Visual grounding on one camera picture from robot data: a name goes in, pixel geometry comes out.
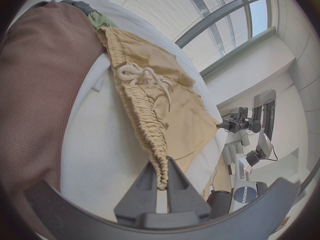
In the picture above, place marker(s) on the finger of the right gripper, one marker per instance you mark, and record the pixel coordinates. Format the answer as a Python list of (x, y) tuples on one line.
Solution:
[(223, 126)]

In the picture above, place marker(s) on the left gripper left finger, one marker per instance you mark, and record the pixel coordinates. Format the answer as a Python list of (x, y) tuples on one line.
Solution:
[(140, 199)]

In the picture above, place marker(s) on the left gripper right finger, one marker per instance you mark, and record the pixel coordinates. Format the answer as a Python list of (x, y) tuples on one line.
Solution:
[(185, 196)]

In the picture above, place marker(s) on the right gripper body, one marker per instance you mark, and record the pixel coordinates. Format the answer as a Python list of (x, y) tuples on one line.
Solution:
[(233, 126)]

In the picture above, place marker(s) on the tan shorts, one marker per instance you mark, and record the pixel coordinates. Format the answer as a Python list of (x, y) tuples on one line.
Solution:
[(162, 66)]

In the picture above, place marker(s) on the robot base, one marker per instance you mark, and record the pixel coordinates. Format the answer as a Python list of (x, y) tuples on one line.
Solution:
[(246, 195)]

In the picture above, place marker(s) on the window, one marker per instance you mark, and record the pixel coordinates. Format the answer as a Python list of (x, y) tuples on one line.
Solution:
[(220, 12)]

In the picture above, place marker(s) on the white garment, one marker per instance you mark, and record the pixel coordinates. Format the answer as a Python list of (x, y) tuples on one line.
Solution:
[(101, 71)]

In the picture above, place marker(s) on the brown garment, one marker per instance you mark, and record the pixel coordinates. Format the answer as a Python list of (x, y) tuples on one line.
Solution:
[(45, 84)]

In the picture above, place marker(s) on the green garment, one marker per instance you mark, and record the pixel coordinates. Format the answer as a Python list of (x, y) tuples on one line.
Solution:
[(102, 21)]

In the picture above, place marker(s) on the black garment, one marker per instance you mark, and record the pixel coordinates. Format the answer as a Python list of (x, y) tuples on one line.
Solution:
[(82, 6)]

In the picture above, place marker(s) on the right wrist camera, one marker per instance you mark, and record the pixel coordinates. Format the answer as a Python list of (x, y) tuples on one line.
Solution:
[(233, 115)]

